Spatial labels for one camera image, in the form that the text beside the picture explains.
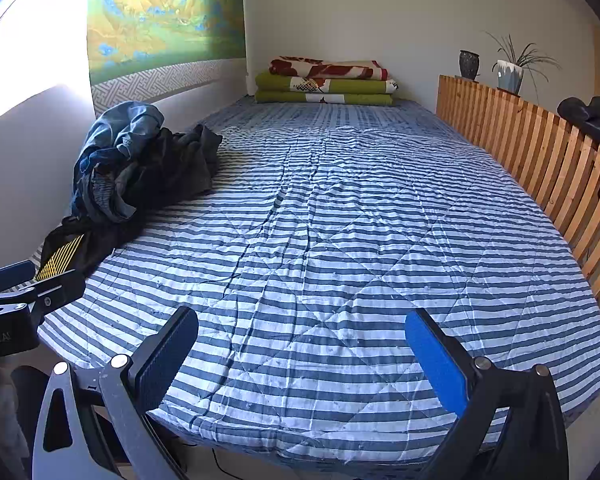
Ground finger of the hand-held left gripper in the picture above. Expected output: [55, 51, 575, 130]
[0, 260, 36, 295]
[0, 270, 86, 318]

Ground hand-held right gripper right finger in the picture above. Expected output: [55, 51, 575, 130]
[405, 308, 571, 480]

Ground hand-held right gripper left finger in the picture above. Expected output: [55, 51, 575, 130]
[32, 306, 199, 480]

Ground black pants with yellow print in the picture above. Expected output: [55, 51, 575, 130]
[34, 205, 148, 283]

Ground blue striped bed quilt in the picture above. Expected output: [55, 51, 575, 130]
[37, 97, 600, 463]

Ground blue denim garment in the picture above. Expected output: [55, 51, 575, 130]
[71, 101, 165, 224]

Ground dark grey garment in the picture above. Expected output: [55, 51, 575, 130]
[114, 125, 224, 211]

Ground black curved object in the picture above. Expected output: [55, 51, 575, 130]
[557, 96, 600, 154]

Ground potted plant in white pot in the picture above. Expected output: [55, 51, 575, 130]
[485, 31, 561, 97]

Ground dark ceramic pot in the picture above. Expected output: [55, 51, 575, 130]
[459, 50, 481, 81]

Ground plain green folded blanket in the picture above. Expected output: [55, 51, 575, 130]
[255, 90, 395, 107]

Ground red floral folded blanket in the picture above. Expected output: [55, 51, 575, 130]
[269, 56, 389, 81]

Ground black floor cable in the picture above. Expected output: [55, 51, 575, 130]
[211, 447, 243, 480]

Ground wooden slatted bed rail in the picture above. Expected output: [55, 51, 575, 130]
[436, 74, 600, 306]

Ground landscape wall poster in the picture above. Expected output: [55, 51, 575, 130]
[87, 0, 247, 111]

